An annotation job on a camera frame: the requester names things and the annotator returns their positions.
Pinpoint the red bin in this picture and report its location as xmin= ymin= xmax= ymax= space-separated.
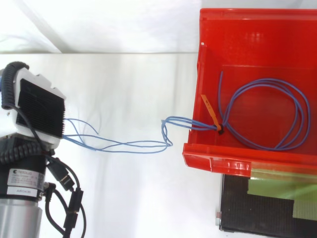
xmin=182 ymin=8 xmax=317 ymax=178

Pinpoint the black stand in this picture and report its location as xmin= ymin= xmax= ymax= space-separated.
xmin=215 ymin=168 xmax=317 ymax=237

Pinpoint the black coiled cable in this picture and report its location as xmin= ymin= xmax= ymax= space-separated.
xmin=0 ymin=61 xmax=43 ymax=165

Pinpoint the thin black cable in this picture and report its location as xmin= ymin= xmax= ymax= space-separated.
xmin=17 ymin=107 xmax=87 ymax=238

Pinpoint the blue cable bundle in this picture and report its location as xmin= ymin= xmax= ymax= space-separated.
xmin=62 ymin=71 xmax=311 ymax=152

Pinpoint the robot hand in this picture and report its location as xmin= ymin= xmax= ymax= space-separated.
xmin=0 ymin=67 xmax=67 ymax=150

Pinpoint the orange tag strip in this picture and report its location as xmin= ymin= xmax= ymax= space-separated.
xmin=201 ymin=94 xmax=221 ymax=131

